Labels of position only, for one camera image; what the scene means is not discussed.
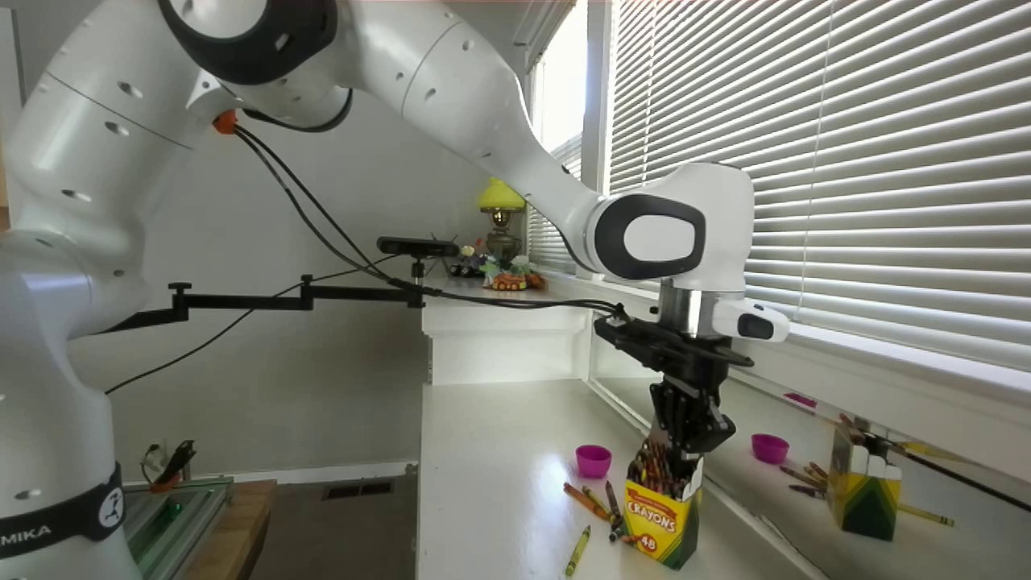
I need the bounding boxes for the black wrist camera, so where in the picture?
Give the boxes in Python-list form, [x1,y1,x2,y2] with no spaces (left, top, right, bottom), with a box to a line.
[593,317,751,381]

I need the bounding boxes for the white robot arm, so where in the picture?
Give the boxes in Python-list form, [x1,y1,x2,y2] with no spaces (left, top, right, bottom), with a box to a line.
[0,0,785,580]

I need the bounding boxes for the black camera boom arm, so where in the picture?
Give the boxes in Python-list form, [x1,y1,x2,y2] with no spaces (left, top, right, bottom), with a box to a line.
[115,274,422,333]

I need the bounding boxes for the orange crayon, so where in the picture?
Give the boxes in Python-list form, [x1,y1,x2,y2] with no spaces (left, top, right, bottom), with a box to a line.
[565,482,608,521]

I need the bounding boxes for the yellow green crayon box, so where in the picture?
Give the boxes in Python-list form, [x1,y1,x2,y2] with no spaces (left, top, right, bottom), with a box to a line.
[623,433,705,572]

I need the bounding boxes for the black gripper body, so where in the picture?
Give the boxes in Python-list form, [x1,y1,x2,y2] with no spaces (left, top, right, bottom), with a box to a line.
[651,374,734,456]

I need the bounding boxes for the yellow-green crayon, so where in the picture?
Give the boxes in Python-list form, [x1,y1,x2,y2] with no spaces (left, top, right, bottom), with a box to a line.
[565,524,593,580]

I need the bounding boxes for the magenta plastic cup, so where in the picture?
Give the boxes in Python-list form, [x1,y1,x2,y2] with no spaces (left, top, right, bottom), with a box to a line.
[573,444,613,479]

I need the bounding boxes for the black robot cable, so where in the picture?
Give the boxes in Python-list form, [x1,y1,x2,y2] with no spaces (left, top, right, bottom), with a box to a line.
[102,124,625,401]

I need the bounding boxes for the white window blinds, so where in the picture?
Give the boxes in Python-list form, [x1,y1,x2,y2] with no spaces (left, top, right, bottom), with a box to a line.
[608,0,1031,372]

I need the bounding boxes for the dark purple crayon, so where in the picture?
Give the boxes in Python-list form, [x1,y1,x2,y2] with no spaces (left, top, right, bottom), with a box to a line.
[605,479,627,542]

